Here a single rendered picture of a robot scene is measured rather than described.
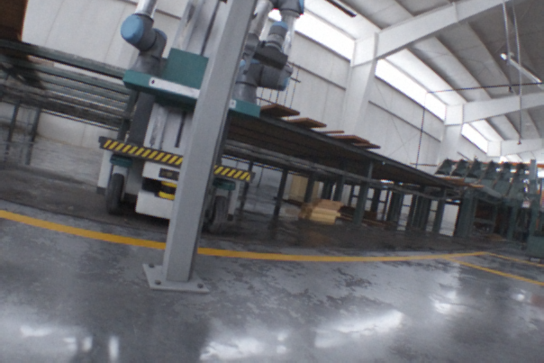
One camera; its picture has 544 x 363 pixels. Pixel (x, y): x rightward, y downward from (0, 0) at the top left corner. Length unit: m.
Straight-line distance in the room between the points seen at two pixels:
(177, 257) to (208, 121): 0.35
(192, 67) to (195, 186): 0.94
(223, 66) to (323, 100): 10.19
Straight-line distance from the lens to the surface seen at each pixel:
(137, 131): 1.72
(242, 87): 1.47
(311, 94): 10.59
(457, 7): 10.20
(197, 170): 0.74
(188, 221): 0.75
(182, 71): 1.57
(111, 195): 1.30
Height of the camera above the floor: 0.32
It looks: 4 degrees up
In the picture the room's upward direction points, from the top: 12 degrees clockwise
